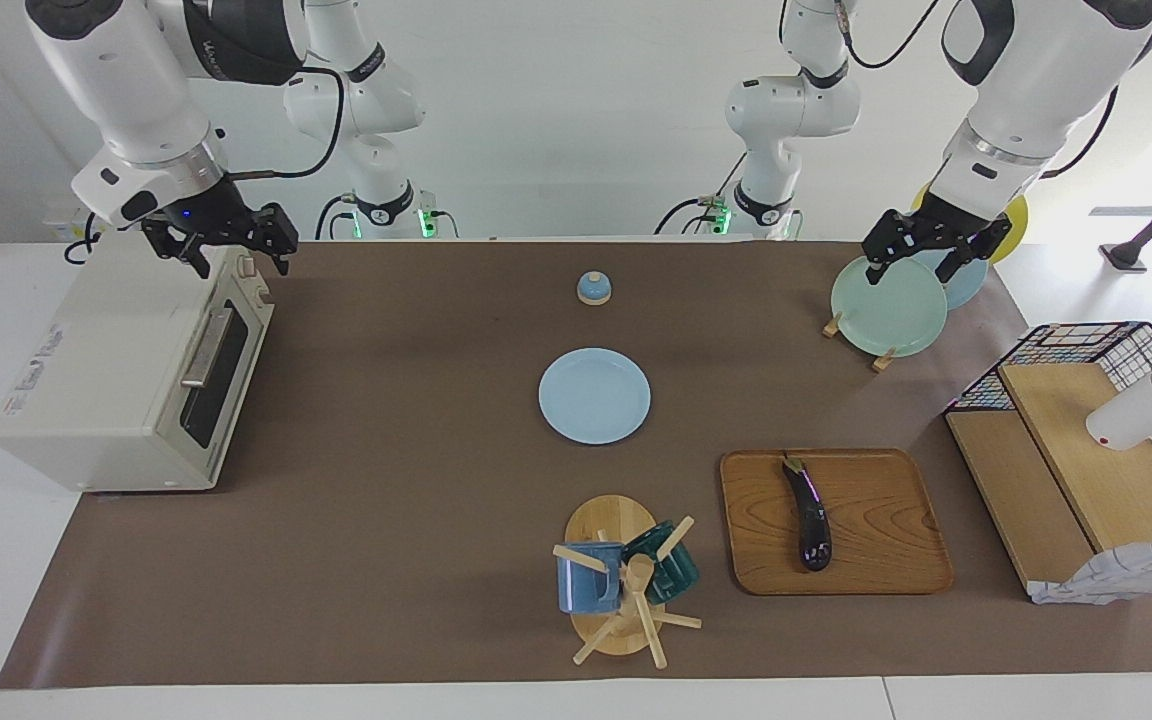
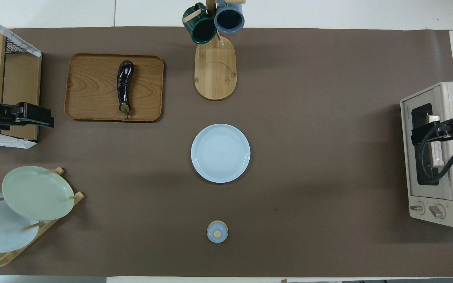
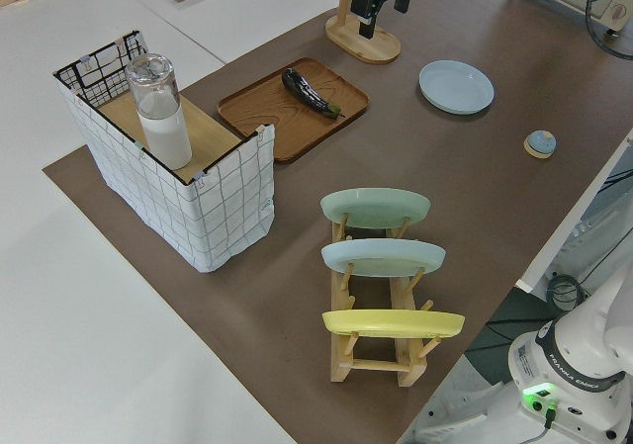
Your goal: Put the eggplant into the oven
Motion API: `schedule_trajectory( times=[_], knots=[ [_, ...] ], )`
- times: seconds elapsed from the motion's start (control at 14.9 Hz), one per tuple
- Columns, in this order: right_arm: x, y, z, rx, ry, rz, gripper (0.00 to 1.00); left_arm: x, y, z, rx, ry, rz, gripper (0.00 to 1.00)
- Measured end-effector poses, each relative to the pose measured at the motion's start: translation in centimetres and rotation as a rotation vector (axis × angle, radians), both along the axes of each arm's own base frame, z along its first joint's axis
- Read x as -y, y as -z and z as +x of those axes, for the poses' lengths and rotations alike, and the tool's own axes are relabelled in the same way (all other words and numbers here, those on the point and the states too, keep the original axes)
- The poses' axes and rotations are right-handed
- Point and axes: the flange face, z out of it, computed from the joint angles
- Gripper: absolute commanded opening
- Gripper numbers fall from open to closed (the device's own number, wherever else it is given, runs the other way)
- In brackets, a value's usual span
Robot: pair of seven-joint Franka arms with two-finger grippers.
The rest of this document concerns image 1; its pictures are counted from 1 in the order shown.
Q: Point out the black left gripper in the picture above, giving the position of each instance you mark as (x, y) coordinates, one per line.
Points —
(936, 228)

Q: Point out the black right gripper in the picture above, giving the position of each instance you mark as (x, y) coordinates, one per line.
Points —
(211, 215)

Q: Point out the metal base plate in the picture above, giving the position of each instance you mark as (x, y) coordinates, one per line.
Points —
(221, 380)

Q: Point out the dark purple eggplant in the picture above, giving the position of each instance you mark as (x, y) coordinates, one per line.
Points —
(814, 520)

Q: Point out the light blue plate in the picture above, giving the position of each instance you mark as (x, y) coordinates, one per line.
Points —
(968, 287)
(594, 396)

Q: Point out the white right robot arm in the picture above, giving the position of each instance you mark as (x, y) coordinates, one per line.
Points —
(126, 80)

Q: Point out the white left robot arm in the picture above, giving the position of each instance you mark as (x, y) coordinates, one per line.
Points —
(1036, 70)

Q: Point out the cream toaster oven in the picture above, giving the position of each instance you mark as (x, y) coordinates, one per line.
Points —
(96, 360)

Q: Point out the pale green plate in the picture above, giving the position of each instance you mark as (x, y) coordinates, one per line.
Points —
(886, 310)

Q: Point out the wooden plate rack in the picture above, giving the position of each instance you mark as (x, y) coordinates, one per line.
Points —
(831, 325)

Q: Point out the yellow plate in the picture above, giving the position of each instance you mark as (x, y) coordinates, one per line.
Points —
(1017, 228)

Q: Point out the brown table mat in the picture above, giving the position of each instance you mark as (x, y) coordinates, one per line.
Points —
(416, 400)

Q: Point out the white cup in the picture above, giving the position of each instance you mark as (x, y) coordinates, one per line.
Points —
(1136, 410)

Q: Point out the wooden step shelf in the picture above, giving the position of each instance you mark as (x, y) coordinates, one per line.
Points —
(1086, 470)

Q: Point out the wooden serving tray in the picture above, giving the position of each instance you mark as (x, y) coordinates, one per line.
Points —
(866, 540)

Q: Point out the small blue call bell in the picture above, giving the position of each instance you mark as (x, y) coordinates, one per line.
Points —
(594, 290)

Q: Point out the dark green ceramic mug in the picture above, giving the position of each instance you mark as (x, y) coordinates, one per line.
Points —
(678, 575)

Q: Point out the wooden mug tree stand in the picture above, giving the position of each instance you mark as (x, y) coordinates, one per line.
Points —
(606, 520)

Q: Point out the blue ceramic mug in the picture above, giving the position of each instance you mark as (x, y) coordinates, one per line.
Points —
(581, 585)

